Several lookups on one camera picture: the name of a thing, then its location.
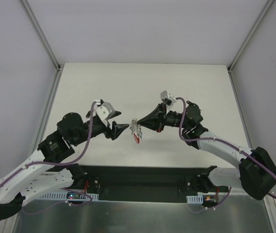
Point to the right grey cable duct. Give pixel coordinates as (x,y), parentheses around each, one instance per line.
(198,199)

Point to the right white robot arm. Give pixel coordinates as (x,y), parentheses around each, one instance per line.
(225,150)

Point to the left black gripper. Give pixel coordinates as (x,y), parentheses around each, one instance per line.
(110,129)

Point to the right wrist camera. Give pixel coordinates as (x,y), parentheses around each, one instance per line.
(167,98)

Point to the left grey cable duct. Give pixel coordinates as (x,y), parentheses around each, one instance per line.
(64,195)

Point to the red handled keyring carabiner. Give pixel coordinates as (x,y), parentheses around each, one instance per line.
(136,130)

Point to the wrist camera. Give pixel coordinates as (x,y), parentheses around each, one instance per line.
(103,111)
(167,98)

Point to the grey cable duct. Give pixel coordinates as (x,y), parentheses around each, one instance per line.
(198,199)
(64,195)

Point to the aluminium frame post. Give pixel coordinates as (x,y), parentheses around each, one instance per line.
(251,33)
(40,34)

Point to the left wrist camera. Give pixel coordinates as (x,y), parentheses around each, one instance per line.
(103,111)

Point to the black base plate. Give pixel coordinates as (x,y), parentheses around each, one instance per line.
(145,184)

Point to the left aluminium frame post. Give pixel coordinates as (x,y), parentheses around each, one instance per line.
(40,34)

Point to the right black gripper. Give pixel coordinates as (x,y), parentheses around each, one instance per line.
(162,118)

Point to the right aluminium frame post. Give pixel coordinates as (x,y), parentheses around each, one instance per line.
(251,33)

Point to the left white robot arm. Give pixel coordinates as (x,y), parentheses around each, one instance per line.
(43,157)

